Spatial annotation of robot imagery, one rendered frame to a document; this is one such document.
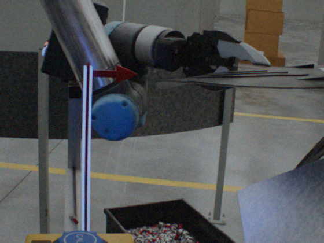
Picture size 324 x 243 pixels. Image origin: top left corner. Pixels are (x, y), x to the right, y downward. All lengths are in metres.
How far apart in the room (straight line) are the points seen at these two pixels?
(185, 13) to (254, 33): 3.91
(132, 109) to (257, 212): 0.25
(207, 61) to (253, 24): 7.87
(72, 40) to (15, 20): 6.32
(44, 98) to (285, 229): 1.80
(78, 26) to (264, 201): 0.38
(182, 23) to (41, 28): 2.60
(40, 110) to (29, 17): 4.70
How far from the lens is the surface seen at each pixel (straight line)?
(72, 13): 0.85
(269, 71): 0.73
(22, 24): 7.12
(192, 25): 4.92
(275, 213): 0.76
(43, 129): 2.45
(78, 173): 1.24
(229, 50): 0.82
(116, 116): 0.84
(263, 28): 8.72
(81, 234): 0.48
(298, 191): 0.76
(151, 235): 1.01
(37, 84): 2.43
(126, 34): 0.96
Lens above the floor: 1.31
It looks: 16 degrees down
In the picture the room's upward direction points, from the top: 4 degrees clockwise
